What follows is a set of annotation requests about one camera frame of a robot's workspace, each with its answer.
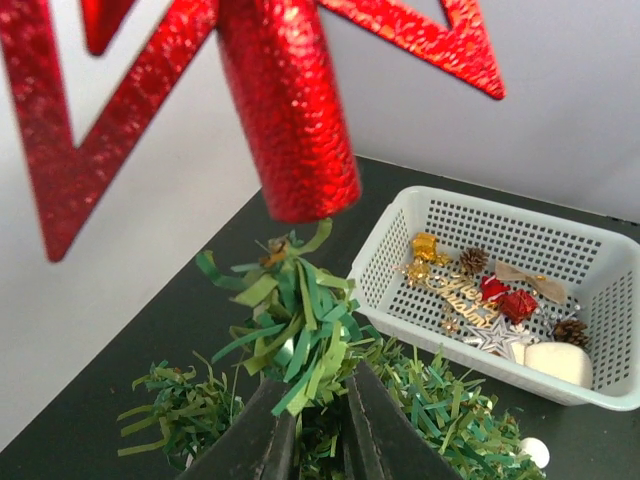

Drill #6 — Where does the small green christmas tree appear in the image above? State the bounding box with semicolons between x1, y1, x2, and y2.
115;217;549;480

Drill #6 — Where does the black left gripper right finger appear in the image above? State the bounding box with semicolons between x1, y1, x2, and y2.
342;362;460;480

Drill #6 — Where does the gold gift box ornament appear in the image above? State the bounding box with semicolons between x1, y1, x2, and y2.
411;232;451;266

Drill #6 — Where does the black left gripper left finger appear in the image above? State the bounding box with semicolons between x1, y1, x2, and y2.
179;379;298;480

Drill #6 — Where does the red glitter star ornament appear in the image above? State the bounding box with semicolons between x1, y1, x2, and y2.
0;0;507;264

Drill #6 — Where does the red santa hat ornament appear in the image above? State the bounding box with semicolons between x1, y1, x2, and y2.
480;275;510;303

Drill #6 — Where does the silver star ornament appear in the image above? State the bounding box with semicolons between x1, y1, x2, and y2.
463;316;527;361

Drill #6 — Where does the brown pine cone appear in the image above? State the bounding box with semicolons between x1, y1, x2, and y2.
552;318;589;348
459;247;489;275

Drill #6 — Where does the white perforated plastic basket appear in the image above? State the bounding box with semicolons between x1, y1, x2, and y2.
350;186;639;411

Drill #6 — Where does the burlap bow ornament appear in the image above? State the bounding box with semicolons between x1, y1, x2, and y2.
494;260;568;304

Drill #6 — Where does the wooden snowman ornament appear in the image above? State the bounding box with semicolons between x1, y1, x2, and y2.
511;342;593;389

